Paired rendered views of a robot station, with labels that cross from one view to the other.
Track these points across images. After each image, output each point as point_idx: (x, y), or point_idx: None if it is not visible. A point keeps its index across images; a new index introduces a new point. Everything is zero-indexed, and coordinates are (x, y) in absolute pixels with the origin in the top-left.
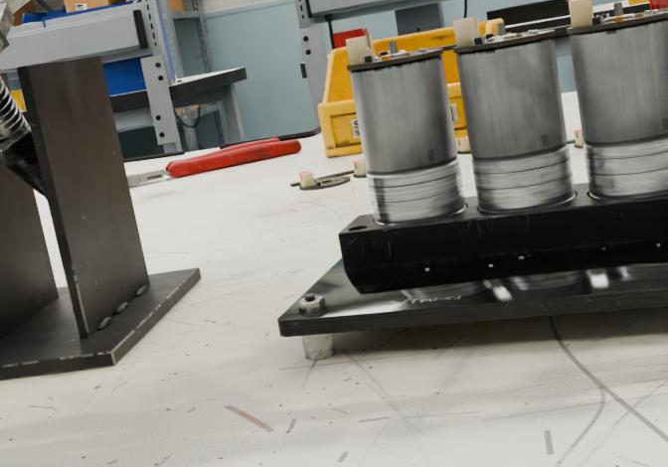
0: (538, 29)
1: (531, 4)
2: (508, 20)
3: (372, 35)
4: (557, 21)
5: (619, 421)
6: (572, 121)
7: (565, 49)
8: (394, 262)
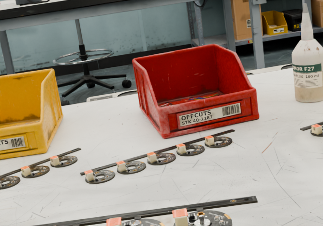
0: None
1: None
2: None
3: None
4: None
5: None
6: (89, 143)
7: (110, 10)
8: None
